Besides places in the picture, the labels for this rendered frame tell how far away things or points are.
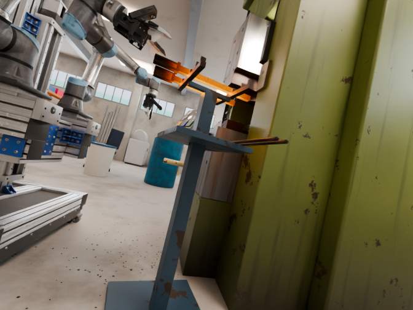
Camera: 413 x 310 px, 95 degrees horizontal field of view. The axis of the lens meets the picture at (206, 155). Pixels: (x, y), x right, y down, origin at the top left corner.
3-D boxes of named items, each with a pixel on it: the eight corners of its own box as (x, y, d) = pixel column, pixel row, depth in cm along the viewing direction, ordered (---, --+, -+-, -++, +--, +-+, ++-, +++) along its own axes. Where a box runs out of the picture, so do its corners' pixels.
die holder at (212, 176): (201, 197, 114) (217, 125, 116) (190, 186, 150) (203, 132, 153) (280, 212, 127) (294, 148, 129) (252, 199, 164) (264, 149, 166)
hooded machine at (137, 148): (144, 166, 807) (152, 133, 815) (142, 167, 743) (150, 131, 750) (126, 162, 795) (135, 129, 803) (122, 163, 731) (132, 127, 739)
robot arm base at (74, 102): (51, 103, 125) (55, 89, 125) (64, 109, 139) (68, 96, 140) (75, 110, 127) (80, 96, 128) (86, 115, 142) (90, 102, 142)
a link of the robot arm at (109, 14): (114, 5, 73) (112, -11, 65) (126, 14, 75) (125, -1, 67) (104, 21, 72) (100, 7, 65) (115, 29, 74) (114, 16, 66)
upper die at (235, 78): (231, 82, 133) (234, 69, 134) (222, 91, 153) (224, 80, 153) (281, 100, 143) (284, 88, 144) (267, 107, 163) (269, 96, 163)
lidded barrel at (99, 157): (113, 176, 389) (120, 147, 392) (101, 178, 340) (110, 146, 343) (89, 170, 386) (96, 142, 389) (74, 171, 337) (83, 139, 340)
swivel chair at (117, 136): (115, 171, 462) (125, 132, 467) (105, 172, 408) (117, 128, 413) (91, 165, 458) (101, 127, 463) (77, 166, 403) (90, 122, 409)
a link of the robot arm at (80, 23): (94, 50, 74) (108, 26, 74) (70, 29, 63) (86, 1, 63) (78, 42, 75) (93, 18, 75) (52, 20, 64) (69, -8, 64)
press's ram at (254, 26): (242, 60, 121) (255, 2, 123) (222, 82, 158) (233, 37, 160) (297, 82, 131) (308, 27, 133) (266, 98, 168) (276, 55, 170)
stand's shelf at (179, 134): (176, 131, 59) (177, 125, 59) (156, 136, 96) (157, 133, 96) (252, 154, 71) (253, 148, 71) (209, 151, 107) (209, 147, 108)
